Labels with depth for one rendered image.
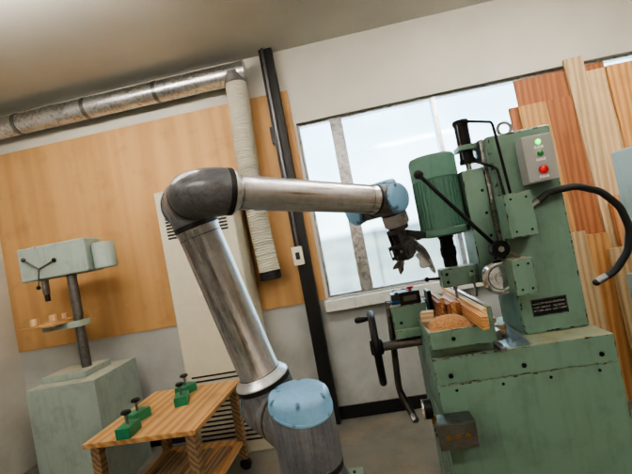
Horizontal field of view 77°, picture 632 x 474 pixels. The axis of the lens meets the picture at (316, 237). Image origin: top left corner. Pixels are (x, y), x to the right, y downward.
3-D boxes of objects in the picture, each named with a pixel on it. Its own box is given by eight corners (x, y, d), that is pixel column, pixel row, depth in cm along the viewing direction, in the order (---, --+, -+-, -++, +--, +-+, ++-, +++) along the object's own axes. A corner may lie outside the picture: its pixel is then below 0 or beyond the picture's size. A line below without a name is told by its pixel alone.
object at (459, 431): (435, 438, 132) (431, 415, 132) (473, 434, 130) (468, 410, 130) (440, 452, 123) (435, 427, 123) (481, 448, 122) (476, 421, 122)
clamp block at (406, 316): (391, 323, 167) (387, 301, 167) (423, 317, 165) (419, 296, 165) (394, 330, 152) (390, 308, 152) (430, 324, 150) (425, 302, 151)
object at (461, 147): (456, 167, 156) (448, 125, 157) (476, 163, 156) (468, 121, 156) (461, 164, 148) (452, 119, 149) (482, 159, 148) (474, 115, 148)
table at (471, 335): (388, 318, 189) (387, 306, 189) (453, 308, 186) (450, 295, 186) (402, 355, 129) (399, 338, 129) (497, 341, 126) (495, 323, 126)
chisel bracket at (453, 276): (440, 290, 156) (436, 268, 157) (477, 283, 155) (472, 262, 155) (444, 292, 149) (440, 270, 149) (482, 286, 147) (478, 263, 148)
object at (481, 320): (445, 302, 173) (443, 292, 174) (450, 301, 173) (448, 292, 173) (482, 330, 120) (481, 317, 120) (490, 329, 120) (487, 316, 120)
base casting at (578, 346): (418, 349, 176) (414, 329, 176) (552, 328, 170) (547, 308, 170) (437, 387, 131) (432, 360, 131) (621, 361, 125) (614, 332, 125)
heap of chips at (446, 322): (425, 325, 138) (423, 315, 138) (466, 319, 137) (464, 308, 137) (430, 332, 129) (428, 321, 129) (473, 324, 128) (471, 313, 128)
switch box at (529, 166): (522, 186, 139) (513, 142, 140) (552, 181, 138) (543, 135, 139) (529, 183, 133) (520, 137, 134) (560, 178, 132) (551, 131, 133)
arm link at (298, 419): (297, 491, 83) (281, 408, 83) (266, 461, 98) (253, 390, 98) (355, 459, 91) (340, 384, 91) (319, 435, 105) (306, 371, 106)
